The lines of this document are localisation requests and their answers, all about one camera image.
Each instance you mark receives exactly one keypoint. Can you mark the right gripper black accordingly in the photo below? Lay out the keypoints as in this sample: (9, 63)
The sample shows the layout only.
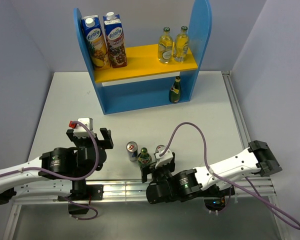
(151, 168)

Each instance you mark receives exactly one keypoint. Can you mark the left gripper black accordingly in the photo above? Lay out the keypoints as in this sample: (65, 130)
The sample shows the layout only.
(107, 142)

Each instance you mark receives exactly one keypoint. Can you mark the green glass bottle front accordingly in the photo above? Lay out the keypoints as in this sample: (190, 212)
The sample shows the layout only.
(144, 158)

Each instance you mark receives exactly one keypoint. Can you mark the green glass bottle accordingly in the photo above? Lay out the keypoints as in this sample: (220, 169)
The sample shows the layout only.
(175, 90)
(144, 158)

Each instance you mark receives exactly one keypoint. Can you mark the energy drink can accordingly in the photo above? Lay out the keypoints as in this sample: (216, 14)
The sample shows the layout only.
(132, 150)
(159, 148)

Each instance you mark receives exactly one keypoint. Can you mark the clear glass bottle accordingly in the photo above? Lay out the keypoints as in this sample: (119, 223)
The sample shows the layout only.
(181, 45)
(165, 46)

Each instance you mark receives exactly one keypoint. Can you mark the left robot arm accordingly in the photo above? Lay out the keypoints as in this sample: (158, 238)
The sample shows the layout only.
(61, 172)

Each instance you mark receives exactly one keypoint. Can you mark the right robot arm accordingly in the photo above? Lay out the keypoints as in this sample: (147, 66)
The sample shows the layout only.
(212, 182)

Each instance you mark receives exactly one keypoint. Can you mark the blue and yellow wooden shelf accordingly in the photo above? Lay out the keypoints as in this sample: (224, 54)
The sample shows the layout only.
(144, 82)

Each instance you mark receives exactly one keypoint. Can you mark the pineapple juice carton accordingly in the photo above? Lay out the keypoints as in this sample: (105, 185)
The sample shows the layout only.
(96, 44)

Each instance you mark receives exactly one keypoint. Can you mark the grape juice carton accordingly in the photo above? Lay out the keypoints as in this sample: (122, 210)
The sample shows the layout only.
(115, 40)

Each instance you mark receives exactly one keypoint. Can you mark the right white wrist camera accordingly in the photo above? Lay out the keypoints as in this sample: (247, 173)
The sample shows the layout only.
(164, 157)

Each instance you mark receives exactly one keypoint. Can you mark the aluminium frame rail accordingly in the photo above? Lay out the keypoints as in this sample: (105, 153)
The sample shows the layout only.
(124, 212)

